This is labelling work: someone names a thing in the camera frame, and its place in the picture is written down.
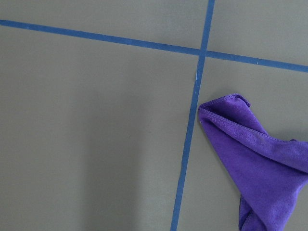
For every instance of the purple microfiber towel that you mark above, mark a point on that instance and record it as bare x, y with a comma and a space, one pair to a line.
269, 173

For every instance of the blue tape strip lengthwise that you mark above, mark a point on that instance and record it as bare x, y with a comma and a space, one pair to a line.
192, 116

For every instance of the blue tape strip crosswise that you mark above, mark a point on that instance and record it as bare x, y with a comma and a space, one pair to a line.
157, 46

